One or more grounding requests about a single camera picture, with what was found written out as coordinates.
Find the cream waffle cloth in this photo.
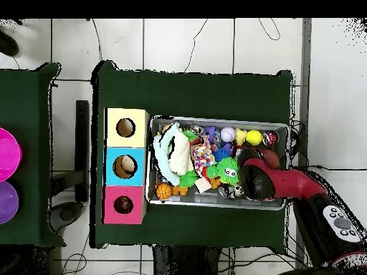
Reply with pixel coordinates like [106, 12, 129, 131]
[168, 130, 195, 176]

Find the colourful patterned cloth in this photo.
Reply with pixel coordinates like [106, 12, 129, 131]
[191, 136, 216, 174]

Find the mint waffle cloth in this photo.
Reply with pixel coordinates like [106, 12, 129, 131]
[152, 122, 185, 187]

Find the wooden box with three holes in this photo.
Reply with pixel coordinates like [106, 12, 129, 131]
[101, 107, 151, 225]

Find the small orange basketball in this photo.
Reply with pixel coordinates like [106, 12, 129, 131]
[156, 183, 173, 201]

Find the green spiky googly-eyed ball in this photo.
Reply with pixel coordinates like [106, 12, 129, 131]
[216, 156, 241, 185]

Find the white baseball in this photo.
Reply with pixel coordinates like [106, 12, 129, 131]
[219, 126, 237, 143]

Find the dark green table cloth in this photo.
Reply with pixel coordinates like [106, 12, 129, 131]
[0, 62, 67, 248]
[90, 59, 294, 254]

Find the yellow ball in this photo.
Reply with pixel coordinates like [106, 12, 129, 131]
[245, 129, 263, 146]

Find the brown toy football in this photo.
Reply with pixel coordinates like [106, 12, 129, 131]
[259, 148, 281, 170]

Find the magenta plastic bowl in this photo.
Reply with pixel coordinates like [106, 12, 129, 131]
[0, 127, 23, 183]

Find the purple plastic bowl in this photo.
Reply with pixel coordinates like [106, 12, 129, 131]
[0, 180, 20, 225]

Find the person's foot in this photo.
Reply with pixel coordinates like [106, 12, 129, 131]
[0, 28, 21, 57]

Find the shallow wire mesh bin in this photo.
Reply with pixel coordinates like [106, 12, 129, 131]
[145, 115, 290, 211]

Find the thin black cable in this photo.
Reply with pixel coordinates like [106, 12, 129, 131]
[91, 18, 104, 61]
[257, 18, 281, 41]
[183, 18, 209, 73]

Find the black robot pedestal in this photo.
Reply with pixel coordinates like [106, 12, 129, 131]
[151, 245, 222, 275]

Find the black power cable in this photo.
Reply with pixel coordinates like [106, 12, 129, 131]
[308, 164, 367, 173]

